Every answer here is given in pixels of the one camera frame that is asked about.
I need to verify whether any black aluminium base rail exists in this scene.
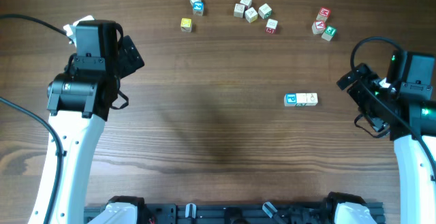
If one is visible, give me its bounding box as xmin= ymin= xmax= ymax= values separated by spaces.
xmin=82 ymin=202 xmax=386 ymax=224

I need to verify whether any red A wooden block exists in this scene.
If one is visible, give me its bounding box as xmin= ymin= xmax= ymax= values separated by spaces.
xmin=312 ymin=20 xmax=326 ymax=35

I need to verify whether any blue framed wooden block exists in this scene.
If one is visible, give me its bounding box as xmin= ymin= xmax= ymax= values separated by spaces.
xmin=234 ymin=3 xmax=245 ymax=18

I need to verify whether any red sided wooden block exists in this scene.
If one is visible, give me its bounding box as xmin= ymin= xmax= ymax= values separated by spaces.
xmin=240 ymin=0 xmax=253 ymax=10

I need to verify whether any yellow top wooden block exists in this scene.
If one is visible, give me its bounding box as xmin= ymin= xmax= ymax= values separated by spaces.
xmin=181 ymin=18 xmax=193 ymax=32

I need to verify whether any red M wooden block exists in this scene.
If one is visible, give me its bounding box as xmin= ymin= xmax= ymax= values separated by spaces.
xmin=266 ymin=19 xmax=278 ymax=34

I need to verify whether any green sided white block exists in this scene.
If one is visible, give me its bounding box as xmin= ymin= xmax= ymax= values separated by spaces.
xmin=296 ymin=93 xmax=307 ymax=106

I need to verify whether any blue N wooden block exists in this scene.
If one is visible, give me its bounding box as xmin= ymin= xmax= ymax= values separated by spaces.
xmin=193 ymin=1 xmax=204 ymax=16

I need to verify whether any blue P wooden block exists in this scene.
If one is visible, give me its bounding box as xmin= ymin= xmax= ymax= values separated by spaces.
xmin=284 ymin=93 xmax=297 ymax=107

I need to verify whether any green F wooden block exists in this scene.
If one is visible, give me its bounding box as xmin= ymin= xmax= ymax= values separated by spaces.
xmin=322 ymin=26 xmax=337 ymax=41

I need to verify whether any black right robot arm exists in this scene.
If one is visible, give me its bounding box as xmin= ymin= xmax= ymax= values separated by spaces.
xmin=337 ymin=51 xmax=435 ymax=223

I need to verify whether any red W wooden block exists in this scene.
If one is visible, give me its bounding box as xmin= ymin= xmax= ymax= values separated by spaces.
xmin=316 ymin=7 xmax=331 ymax=22

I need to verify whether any green letter wooden block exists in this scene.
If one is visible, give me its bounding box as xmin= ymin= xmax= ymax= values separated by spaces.
xmin=258 ymin=3 xmax=273 ymax=19

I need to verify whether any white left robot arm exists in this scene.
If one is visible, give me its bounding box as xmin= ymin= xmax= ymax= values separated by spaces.
xmin=29 ymin=20 xmax=144 ymax=223

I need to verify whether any yellow letter wooden block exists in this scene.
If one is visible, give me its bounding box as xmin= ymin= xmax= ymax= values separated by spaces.
xmin=245 ymin=7 xmax=258 ymax=23

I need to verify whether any blue D wooden block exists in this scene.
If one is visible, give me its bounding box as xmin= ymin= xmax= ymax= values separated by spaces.
xmin=306 ymin=93 xmax=318 ymax=106

